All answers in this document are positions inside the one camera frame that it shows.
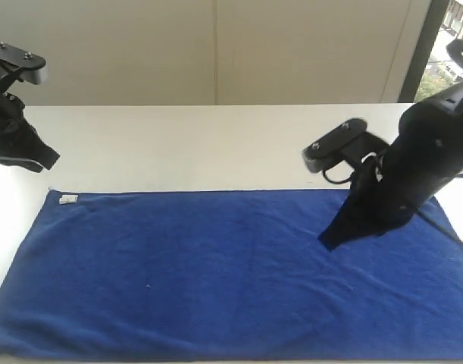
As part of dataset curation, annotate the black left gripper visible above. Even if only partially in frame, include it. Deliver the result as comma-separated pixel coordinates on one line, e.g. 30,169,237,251
0,90,60,173

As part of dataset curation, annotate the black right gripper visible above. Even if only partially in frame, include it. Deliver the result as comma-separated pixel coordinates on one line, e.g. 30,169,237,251
318,82,463,251

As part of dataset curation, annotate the blue microfiber towel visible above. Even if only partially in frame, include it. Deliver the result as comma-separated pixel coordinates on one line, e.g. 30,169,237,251
0,190,463,362

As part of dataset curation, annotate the white label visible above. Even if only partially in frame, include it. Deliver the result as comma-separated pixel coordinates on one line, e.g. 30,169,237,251
58,194,78,205

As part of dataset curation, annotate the white partition panel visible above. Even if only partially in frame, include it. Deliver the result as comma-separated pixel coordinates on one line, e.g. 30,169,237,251
0,1,430,105

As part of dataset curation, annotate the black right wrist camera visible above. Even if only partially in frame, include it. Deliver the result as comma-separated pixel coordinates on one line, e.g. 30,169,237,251
302,118,389,174

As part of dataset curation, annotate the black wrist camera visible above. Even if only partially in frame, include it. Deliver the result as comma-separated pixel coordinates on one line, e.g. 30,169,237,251
302,118,389,174
0,42,48,92

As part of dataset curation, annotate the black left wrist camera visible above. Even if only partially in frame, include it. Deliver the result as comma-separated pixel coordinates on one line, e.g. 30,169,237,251
0,42,48,92

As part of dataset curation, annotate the dark window frame post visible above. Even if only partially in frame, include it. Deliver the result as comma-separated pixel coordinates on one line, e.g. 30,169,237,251
397,0,449,103

